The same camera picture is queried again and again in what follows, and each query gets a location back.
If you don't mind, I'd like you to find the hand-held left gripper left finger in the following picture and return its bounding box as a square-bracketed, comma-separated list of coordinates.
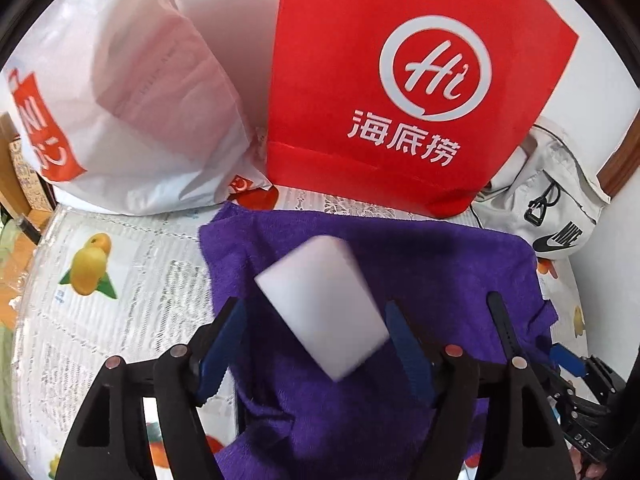
[54, 296, 248, 480]

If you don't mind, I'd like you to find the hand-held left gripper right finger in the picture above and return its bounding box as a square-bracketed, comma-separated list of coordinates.
[384, 301, 573, 480]

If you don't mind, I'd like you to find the red paper bag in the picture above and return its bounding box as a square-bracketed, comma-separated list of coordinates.
[265, 0, 581, 219]

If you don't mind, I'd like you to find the fruit print tablecloth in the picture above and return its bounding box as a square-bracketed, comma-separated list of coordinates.
[0, 185, 596, 480]

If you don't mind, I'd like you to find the purple towel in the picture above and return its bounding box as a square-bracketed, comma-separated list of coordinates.
[198, 201, 559, 480]

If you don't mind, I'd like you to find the wooden door frame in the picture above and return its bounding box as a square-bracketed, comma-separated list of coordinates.
[597, 105, 640, 198]

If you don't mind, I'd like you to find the white sponge block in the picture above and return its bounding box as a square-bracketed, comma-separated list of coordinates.
[254, 236, 391, 381]

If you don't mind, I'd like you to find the doodle cover book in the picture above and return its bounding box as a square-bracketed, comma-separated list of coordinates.
[9, 137, 47, 201]

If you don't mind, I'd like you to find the grey waist bag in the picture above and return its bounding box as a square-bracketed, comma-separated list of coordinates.
[472, 122, 612, 261]

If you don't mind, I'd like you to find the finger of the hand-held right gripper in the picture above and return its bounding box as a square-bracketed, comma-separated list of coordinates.
[486, 291, 521, 361]
[551, 343, 589, 379]

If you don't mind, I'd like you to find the white plastic shopping bag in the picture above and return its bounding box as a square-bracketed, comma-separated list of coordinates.
[0, 0, 278, 217]

